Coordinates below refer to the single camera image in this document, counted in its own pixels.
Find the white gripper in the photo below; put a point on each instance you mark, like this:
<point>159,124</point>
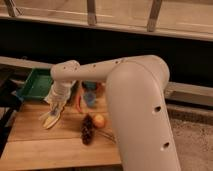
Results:
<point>59,93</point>

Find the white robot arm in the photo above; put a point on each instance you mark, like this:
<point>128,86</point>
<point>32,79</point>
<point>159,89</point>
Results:
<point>134,89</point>

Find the green plastic tray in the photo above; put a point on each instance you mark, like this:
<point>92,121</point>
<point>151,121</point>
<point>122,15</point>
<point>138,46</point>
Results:
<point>37,85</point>

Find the yellow banana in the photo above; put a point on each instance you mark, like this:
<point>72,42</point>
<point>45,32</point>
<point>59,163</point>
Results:
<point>50,118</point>

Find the orange carrot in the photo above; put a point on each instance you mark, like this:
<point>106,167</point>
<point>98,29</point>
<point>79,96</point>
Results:
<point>78,103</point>

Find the blue plastic cup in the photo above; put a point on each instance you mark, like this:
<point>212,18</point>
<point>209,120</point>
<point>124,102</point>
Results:
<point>89,98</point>

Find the teal lid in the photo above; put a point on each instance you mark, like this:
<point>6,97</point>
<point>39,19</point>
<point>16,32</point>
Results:
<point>89,85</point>

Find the dark grape bunch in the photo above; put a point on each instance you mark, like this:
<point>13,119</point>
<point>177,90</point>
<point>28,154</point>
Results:
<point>87,130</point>

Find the yellow red apple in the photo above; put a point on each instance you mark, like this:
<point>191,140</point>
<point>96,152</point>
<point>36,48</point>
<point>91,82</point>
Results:
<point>99,121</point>

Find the red bowl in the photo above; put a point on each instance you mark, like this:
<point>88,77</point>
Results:
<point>98,86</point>

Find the wooden table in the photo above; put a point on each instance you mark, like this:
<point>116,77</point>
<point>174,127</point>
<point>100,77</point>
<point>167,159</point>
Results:
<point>31,147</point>

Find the silver fork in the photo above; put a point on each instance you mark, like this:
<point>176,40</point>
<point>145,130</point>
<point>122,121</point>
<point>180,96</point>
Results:
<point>107,135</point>

